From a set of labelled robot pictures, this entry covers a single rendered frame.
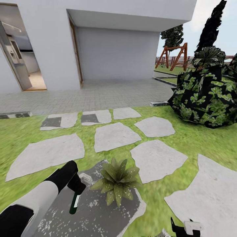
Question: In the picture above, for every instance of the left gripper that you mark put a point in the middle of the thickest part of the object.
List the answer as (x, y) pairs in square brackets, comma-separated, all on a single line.
[(78, 187)]

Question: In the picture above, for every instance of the insectifuge atomizer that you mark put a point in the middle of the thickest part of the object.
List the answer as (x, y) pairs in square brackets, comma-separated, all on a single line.
[(75, 202)]

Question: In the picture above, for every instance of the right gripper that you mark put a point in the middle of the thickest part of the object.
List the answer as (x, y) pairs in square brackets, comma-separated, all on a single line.
[(180, 231)]

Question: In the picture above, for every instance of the pot plant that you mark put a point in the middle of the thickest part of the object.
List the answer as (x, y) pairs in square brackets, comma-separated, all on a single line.
[(117, 180)]

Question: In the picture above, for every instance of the door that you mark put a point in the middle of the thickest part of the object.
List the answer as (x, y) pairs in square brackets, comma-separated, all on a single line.
[(76, 52)]

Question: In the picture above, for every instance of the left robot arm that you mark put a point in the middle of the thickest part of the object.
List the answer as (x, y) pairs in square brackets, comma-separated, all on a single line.
[(22, 217)]

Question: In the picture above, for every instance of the fixed window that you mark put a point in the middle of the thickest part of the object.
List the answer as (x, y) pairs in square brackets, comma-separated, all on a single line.
[(17, 47)]

